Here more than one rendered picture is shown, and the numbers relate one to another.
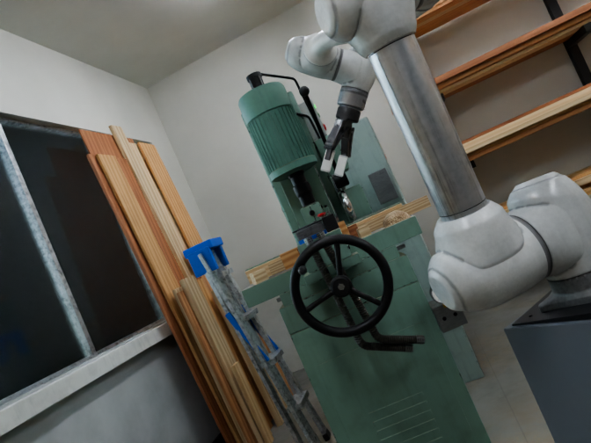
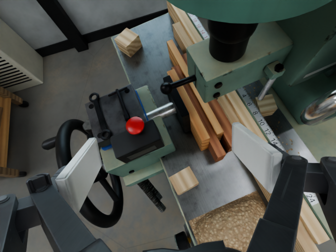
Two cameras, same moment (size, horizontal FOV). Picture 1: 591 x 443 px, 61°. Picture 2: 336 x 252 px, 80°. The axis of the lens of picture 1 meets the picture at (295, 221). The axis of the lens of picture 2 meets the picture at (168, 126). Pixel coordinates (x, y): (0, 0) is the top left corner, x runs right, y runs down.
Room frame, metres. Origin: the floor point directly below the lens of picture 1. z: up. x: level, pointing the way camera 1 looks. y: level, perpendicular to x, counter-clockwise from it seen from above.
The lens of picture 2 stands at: (1.63, -0.23, 1.32)
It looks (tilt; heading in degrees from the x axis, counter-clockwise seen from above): 69 degrees down; 84
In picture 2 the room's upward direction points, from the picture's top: 22 degrees counter-clockwise
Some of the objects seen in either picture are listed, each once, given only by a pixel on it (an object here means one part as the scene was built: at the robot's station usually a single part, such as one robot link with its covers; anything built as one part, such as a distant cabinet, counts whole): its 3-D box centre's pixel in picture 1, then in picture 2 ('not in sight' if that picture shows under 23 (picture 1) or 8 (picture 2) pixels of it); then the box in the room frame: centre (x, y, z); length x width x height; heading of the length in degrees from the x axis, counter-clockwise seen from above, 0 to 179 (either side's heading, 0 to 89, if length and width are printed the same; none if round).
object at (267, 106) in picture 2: not in sight; (263, 106); (1.89, -0.11, 0.82); 0.04 x 0.04 x 0.04; 72
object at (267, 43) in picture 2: (315, 216); (234, 63); (1.78, -0.07, 1.03); 0.14 x 0.07 x 0.09; 176
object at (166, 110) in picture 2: not in sight; (164, 111); (1.65, -0.05, 0.95); 0.09 x 0.07 x 0.09; 86
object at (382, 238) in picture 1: (331, 261); (172, 123); (1.66, -0.05, 0.87); 0.61 x 0.30 x 0.06; 86
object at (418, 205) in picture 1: (348, 236); (236, 130); (1.76, -0.15, 0.92); 0.60 x 0.02 x 0.04; 86
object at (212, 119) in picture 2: (315, 248); (192, 88); (1.73, -0.03, 0.93); 0.24 x 0.01 x 0.06; 86
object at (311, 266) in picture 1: (324, 250); (134, 132); (1.57, -0.05, 0.91); 0.15 x 0.14 x 0.09; 86
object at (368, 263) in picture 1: (339, 272); not in sight; (1.71, -0.06, 0.82); 0.40 x 0.21 x 0.04; 86
